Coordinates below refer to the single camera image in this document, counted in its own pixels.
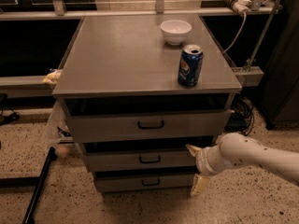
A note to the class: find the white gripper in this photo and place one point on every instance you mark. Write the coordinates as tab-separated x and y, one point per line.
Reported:
203	162

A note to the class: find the grey drawer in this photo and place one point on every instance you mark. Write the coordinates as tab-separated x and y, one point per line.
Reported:
140	182
105	161
88	129

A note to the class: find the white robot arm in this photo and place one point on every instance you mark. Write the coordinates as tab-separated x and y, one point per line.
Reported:
235	150

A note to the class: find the grey bottom drawer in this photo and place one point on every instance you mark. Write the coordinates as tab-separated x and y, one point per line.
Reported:
140	182

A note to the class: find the grey metal drawer cabinet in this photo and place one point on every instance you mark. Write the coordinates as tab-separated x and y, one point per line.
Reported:
121	65

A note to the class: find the grey top drawer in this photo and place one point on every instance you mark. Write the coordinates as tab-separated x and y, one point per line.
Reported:
88	129

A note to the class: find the blue pepsi soda can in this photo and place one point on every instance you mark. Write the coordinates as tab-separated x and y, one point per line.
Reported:
190	65

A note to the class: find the dark grey cabinet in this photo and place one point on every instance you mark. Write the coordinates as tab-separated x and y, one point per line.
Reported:
278	92

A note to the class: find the white ceramic bowl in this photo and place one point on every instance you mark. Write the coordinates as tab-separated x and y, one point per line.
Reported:
175	31

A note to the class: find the clear plastic bag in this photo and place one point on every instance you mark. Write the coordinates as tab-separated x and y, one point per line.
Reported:
57	133

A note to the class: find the black metal floor bar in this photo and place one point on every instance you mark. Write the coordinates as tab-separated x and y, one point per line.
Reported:
31	181

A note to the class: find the white power strip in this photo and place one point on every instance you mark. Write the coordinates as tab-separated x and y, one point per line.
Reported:
239	6

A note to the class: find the yellow snack bag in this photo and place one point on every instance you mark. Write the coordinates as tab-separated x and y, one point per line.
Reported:
52	77

